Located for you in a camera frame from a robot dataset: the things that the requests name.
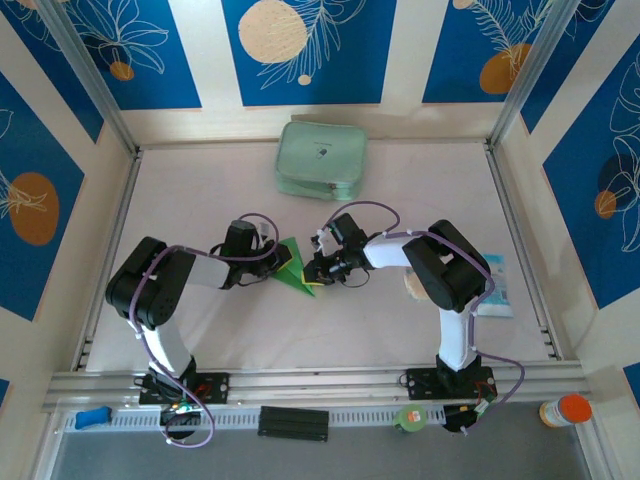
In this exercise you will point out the green square paper sheet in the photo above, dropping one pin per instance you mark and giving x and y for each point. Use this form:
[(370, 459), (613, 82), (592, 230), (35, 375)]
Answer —
[(292, 277)]

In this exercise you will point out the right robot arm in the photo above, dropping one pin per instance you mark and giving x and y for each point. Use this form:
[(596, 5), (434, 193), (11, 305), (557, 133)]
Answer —
[(445, 270)]

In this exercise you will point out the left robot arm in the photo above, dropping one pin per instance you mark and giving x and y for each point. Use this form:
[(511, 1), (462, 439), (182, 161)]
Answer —
[(150, 295)]

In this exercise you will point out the round beige sponge pack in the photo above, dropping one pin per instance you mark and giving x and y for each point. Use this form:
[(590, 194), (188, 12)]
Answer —
[(412, 290)]

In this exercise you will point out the mint green zip pouch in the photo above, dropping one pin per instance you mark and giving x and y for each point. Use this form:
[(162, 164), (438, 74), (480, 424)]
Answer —
[(320, 155)]

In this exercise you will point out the black ribbed rectangular block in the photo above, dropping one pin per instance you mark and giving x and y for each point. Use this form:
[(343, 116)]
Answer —
[(293, 424)]

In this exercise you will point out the blue white plastic packet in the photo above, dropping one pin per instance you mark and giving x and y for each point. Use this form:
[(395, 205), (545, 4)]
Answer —
[(500, 285)]

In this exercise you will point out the green tape roll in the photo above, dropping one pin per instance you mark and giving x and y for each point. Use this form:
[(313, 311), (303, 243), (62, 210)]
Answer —
[(410, 418)]

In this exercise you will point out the blue bone-shaped block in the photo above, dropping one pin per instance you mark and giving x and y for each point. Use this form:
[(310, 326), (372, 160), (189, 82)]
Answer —
[(92, 418)]

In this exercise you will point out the orange cap bottle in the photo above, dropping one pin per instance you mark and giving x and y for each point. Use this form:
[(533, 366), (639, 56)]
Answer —
[(570, 410)]

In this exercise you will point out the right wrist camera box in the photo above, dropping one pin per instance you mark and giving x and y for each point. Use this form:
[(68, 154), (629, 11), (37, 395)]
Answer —
[(321, 239)]

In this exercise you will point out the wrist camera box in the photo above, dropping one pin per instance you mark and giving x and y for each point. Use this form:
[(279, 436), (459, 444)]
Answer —
[(267, 232), (321, 239)]

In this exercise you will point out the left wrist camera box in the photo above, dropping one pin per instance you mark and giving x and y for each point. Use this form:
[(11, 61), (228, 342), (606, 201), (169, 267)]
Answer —
[(267, 232)]

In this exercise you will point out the aluminium mounting rail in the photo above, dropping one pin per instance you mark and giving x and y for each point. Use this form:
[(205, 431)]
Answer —
[(310, 387)]

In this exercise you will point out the aluminium table side rail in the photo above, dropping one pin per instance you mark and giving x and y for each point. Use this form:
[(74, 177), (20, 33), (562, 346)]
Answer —
[(122, 210), (502, 185)]

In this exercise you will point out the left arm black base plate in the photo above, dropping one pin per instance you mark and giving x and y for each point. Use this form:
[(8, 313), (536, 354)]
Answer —
[(220, 387)]

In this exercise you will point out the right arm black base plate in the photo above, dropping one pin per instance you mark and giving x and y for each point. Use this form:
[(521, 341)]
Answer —
[(417, 385)]

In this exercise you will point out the aluminium frame post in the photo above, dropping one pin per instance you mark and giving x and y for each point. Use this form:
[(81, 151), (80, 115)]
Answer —
[(531, 75), (87, 75)]

